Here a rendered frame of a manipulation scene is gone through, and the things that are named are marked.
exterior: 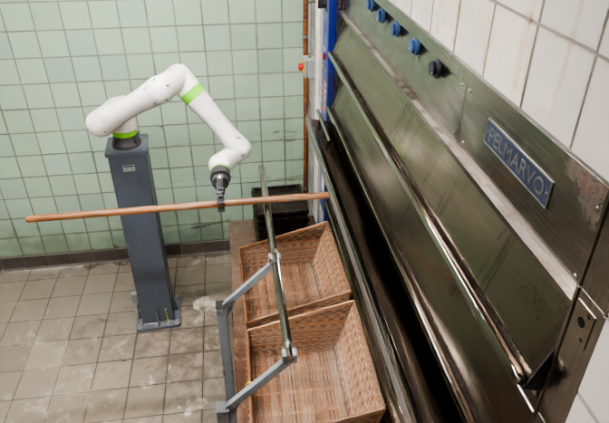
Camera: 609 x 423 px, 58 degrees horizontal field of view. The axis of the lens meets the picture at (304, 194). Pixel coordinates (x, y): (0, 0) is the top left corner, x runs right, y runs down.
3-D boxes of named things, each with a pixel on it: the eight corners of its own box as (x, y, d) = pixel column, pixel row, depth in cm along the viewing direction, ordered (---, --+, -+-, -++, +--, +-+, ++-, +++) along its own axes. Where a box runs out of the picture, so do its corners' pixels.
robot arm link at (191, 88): (154, 79, 249) (169, 63, 243) (169, 70, 260) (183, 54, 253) (181, 110, 253) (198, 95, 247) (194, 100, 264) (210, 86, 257)
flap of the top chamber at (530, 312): (336, 57, 243) (353, 14, 234) (535, 387, 93) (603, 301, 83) (327, 54, 242) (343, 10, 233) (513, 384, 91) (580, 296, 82)
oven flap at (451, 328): (334, 111, 257) (350, 72, 248) (504, 476, 107) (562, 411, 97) (325, 109, 255) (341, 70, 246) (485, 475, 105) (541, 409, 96)
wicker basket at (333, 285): (327, 260, 300) (329, 218, 285) (351, 336, 253) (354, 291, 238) (238, 269, 293) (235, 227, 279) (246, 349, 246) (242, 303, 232)
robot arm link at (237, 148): (189, 103, 262) (184, 108, 251) (207, 89, 259) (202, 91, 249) (240, 161, 270) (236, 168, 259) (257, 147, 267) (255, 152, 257)
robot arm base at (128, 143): (114, 129, 297) (112, 120, 294) (143, 127, 299) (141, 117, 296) (111, 151, 275) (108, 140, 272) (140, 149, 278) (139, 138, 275)
